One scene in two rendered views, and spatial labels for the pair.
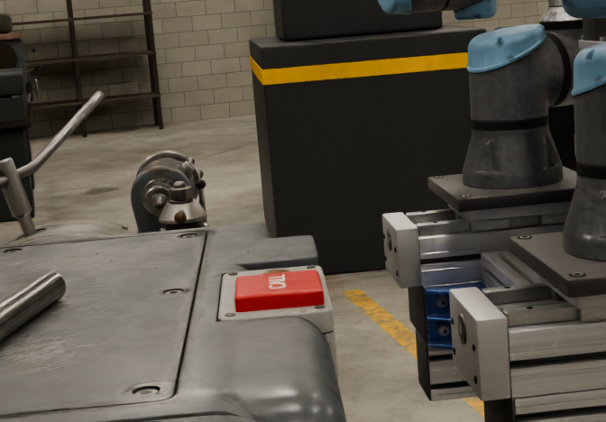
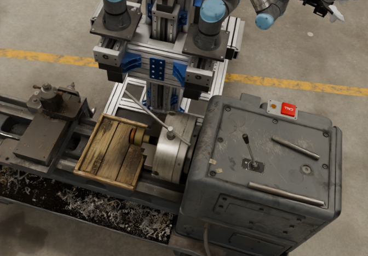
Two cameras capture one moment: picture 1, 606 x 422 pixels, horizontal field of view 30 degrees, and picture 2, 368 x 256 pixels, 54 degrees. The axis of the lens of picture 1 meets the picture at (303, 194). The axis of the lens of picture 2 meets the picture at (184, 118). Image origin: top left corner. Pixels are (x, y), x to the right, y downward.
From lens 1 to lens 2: 1.81 m
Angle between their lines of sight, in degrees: 77
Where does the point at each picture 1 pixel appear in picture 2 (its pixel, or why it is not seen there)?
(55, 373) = (314, 143)
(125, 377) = (319, 135)
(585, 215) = (211, 43)
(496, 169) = (124, 24)
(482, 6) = not seen: outside the picture
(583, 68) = (213, 18)
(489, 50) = not seen: outside the picture
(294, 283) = (291, 106)
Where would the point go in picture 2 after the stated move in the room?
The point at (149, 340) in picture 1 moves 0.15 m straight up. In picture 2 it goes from (303, 129) to (317, 109)
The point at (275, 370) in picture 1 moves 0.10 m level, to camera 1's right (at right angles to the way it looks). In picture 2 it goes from (322, 120) to (324, 103)
